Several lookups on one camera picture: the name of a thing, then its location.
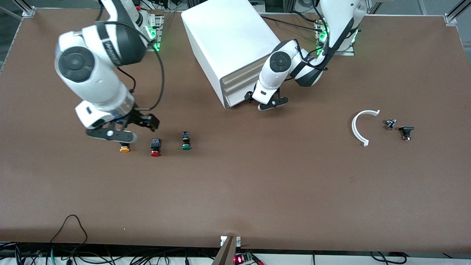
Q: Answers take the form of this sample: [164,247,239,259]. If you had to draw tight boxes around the aluminium profile bar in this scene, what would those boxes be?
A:
[212,236,238,265]

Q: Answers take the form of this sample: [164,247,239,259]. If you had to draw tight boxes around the circuit board with red light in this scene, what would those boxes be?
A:
[234,252,265,265]

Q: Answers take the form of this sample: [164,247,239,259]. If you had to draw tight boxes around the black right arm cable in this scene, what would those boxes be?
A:
[98,20,165,111]

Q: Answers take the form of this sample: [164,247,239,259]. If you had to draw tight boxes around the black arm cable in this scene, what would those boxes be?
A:
[98,20,165,111]
[294,0,355,70]

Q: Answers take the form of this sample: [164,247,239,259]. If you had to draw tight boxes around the black cables on table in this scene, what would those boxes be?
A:
[258,14,324,33]

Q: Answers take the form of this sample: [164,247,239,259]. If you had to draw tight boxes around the white semicircular plastic bracket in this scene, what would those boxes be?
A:
[351,109,380,147]

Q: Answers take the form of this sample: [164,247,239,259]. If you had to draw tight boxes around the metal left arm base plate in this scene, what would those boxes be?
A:
[315,18,355,56]

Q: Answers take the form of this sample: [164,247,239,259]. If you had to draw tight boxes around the thin black cable loop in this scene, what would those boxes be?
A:
[50,215,89,254]

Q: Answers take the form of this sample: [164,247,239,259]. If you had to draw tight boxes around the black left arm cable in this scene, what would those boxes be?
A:
[294,0,355,70]

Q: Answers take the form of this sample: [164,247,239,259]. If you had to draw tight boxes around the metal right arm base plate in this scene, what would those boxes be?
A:
[145,10,165,52]

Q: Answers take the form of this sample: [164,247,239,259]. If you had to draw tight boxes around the tangled black cable bundle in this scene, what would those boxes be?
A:
[0,241,221,265]

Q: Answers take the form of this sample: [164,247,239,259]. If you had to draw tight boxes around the aluminium frame corner post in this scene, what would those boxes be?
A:
[444,0,471,25]
[11,0,36,18]

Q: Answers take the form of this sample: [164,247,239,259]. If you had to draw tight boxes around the black looped cable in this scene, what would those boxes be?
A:
[370,251,407,265]

